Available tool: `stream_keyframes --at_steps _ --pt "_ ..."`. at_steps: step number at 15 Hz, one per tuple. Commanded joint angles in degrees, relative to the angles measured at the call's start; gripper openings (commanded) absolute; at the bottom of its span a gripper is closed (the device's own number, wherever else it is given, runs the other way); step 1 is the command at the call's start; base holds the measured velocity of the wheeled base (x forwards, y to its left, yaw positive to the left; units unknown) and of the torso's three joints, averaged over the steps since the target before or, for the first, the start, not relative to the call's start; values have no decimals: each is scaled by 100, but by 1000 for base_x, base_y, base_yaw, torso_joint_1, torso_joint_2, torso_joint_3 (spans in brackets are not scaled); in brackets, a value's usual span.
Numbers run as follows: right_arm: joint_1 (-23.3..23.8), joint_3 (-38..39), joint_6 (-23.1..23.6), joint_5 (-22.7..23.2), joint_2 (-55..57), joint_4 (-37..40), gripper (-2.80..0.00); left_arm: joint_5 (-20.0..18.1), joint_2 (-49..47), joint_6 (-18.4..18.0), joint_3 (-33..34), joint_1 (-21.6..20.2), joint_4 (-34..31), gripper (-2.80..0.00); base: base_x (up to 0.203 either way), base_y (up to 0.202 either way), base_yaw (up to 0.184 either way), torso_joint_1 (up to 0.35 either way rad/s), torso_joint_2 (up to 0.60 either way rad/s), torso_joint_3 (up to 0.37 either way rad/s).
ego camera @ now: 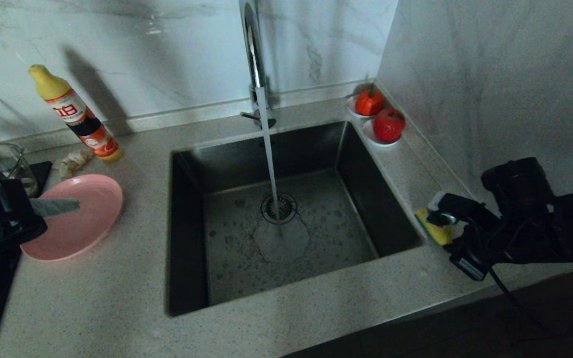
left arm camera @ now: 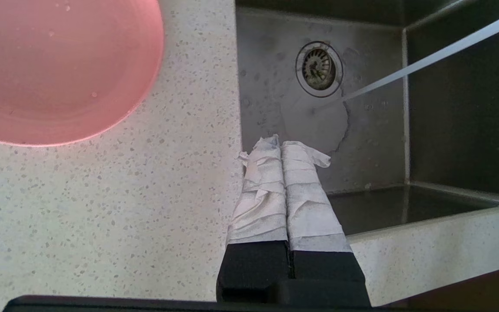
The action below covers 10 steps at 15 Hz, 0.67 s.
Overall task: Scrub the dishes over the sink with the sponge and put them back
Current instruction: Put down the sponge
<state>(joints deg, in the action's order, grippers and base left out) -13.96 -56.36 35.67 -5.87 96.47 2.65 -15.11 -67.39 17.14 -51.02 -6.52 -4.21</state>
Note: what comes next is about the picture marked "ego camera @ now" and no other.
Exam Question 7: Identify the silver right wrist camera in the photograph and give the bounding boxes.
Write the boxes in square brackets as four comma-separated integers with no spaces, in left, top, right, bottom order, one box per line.
[426,191,501,230]

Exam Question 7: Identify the yellow sponge green backing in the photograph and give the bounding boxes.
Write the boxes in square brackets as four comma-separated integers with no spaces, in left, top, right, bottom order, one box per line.
[415,207,454,246]

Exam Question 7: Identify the clear glass pot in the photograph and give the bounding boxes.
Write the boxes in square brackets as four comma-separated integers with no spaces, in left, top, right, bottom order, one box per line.
[0,143,38,198]

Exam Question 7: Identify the pink plate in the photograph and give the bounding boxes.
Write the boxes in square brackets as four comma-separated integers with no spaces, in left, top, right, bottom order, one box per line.
[20,174,124,262]

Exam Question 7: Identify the orange-red tomato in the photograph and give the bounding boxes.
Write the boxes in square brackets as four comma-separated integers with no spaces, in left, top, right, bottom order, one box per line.
[355,86,385,117]

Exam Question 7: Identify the chrome faucet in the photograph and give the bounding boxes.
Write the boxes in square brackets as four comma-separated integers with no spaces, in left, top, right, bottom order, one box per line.
[237,0,277,131]

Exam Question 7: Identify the red apple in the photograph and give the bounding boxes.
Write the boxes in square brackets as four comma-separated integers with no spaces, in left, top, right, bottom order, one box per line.
[373,108,407,143]

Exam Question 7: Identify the yellow dish soap bottle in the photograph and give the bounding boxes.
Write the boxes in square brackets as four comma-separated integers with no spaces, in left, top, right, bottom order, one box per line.
[28,64,123,163]

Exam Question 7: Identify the small white saucer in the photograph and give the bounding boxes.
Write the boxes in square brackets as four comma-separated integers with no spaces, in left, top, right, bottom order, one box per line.
[345,95,374,120]
[361,120,401,148]

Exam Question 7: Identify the round metal drain strainer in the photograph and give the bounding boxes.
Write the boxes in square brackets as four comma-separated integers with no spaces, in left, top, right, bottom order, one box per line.
[260,193,298,225]

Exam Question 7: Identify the crumpled beige tissue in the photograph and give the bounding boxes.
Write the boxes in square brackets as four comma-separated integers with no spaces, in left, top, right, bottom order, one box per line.
[57,149,94,180]

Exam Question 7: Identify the stainless steel sink basin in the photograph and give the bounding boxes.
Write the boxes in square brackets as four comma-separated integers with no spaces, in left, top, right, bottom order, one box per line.
[166,121,424,317]

